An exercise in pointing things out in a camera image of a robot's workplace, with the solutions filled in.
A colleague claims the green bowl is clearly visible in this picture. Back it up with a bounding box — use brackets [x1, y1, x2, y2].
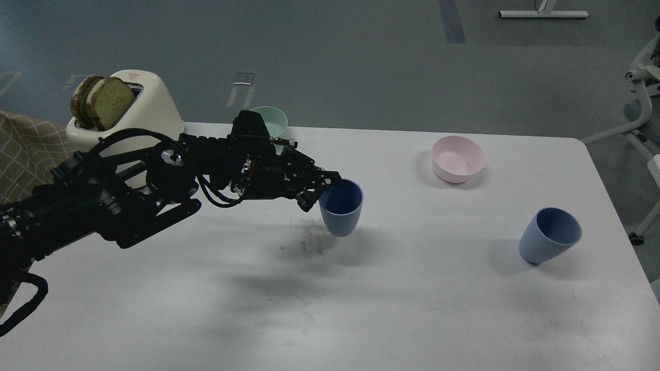
[251, 106, 288, 137]

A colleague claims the blue cup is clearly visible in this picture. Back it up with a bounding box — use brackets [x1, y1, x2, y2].
[518, 207, 583, 265]
[319, 179, 365, 238]

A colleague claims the pink bowl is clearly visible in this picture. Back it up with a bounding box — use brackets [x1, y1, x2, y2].
[431, 136, 486, 184]

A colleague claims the white table base bar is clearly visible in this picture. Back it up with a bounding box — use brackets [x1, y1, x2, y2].
[498, 1, 589, 20]

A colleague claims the cream white toaster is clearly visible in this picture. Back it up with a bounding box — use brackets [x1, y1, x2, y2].
[65, 70, 185, 151]

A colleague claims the brown checkered cloth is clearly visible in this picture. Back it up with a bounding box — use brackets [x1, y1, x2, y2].
[1, 111, 75, 204]

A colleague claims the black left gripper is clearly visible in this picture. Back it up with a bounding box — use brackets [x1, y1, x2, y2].
[229, 138, 342, 213]

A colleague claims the toast slice back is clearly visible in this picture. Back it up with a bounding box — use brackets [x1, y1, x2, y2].
[69, 76, 105, 129]

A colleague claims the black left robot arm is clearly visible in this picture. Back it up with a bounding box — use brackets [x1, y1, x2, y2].
[2, 110, 341, 335]

